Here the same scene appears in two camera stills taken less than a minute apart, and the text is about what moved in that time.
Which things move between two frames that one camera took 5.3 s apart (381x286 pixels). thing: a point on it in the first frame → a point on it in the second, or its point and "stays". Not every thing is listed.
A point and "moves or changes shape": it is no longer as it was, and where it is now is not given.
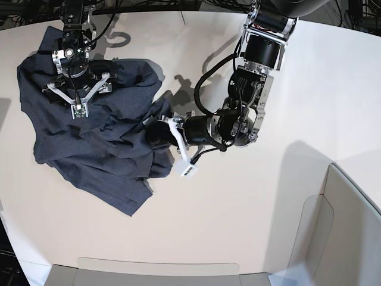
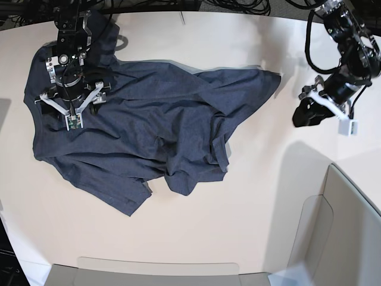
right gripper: x=184 y=131 → x=335 y=92
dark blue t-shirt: x=107 y=155 moves or changes shape
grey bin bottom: x=121 y=271 stays
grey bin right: x=339 y=239 stays
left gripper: x=78 y=81 → x=72 y=96
